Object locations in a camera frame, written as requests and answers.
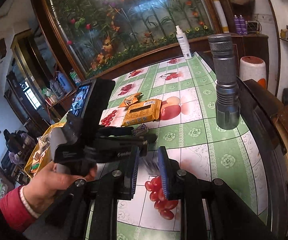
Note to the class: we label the orange flat snack pack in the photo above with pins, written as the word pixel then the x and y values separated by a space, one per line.
pixel 142 112

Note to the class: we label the wooden cabinet with flower glass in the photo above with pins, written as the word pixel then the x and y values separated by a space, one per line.
pixel 83 38

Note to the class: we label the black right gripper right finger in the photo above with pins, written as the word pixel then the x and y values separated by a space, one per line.
pixel 208 208

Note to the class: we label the white spray bottle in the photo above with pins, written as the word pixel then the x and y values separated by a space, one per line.
pixel 183 43

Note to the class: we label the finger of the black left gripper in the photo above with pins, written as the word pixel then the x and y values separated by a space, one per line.
pixel 110 149
pixel 111 131

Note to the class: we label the blue water jug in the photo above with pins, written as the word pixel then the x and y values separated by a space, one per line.
pixel 64 82

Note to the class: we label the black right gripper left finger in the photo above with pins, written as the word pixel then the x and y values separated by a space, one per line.
pixel 88 210

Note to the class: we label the white foam tray yellow tape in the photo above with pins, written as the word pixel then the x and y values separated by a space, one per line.
pixel 41 155

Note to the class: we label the small orange snack bag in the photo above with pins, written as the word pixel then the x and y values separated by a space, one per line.
pixel 130 100

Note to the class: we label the person left hand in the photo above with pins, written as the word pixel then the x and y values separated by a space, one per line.
pixel 40 192

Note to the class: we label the purple bottles pair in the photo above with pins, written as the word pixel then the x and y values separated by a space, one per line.
pixel 241 26

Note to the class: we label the grey metal flashlight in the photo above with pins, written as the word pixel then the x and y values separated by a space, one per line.
pixel 227 91

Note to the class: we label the green fruit pattern tablecloth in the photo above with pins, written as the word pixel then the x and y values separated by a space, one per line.
pixel 188 129

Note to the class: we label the red sleeve forearm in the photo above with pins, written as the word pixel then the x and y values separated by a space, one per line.
pixel 17 211

